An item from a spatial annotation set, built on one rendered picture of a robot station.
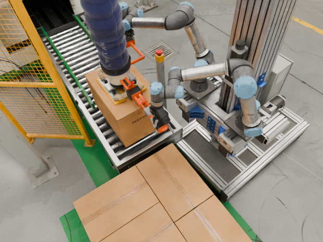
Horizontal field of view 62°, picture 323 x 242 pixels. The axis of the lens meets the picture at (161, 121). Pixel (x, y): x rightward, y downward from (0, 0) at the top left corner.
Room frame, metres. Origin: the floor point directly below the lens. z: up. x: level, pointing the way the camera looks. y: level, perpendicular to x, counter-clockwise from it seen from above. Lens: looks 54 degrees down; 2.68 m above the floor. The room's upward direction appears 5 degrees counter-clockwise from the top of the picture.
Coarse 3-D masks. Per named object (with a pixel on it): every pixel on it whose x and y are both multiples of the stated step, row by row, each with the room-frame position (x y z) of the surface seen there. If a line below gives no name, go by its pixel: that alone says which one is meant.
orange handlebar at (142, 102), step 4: (132, 44) 1.88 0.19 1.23; (136, 48) 1.82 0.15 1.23; (140, 52) 1.77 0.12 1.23; (144, 56) 1.73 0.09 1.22; (132, 60) 1.68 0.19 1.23; (136, 60) 1.68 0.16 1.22; (120, 80) 1.47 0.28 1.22; (128, 80) 1.46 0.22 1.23; (124, 84) 1.43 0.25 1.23; (140, 96) 1.29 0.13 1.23; (136, 100) 1.26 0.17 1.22; (140, 100) 1.25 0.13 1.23; (144, 100) 1.24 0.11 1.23; (140, 104) 1.21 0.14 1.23; (144, 104) 1.23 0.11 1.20; (148, 104) 1.21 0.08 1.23; (144, 108) 1.18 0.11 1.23; (164, 128) 0.99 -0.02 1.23
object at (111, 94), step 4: (104, 76) 1.65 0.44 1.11; (100, 80) 1.61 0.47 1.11; (104, 80) 1.58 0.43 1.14; (108, 80) 1.60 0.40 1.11; (100, 84) 1.57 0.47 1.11; (104, 84) 1.56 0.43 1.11; (104, 88) 1.52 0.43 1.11; (116, 88) 1.50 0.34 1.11; (108, 92) 1.47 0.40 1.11; (112, 92) 1.44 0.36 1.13; (116, 92) 1.46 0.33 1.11; (120, 92) 1.46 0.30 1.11; (108, 96) 1.44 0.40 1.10; (112, 96) 1.42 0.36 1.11; (112, 100) 1.38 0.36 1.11; (116, 100) 1.38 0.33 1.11; (120, 100) 1.37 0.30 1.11; (124, 100) 1.38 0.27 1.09; (116, 104) 1.35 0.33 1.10
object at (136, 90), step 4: (128, 88) 1.36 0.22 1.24; (132, 88) 1.37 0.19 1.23; (136, 88) 1.36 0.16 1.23; (128, 92) 1.33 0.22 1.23; (132, 92) 1.33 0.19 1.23; (136, 92) 1.33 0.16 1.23; (140, 92) 1.32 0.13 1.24; (128, 96) 1.32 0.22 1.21; (132, 96) 1.29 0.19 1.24; (136, 96) 1.30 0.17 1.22; (132, 100) 1.29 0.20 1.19
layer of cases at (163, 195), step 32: (160, 160) 1.12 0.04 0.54; (96, 192) 0.88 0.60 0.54; (128, 192) 0.85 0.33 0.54; (160, 192) 0.83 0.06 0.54; (192, 192) 0.80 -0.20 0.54; (96, 224) 0.62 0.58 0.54; (128, 224) 0.59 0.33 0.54; (160, 224) 0.57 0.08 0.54; (192, 224) 0.55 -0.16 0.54; (224, 224) 0.53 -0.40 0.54
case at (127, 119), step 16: (96, 80) 1.64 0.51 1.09; (144, 80) 1.58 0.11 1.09; (96, 96) 1.57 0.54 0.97; (144, 96) 1.41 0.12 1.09; (112, 112) 1.28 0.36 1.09; (128, 112) 1.26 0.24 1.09; (112, 128) 1.40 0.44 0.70; (128, 128) 1.23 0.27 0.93; (144, 128) 1.30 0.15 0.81; (128, 144) 1.21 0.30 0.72
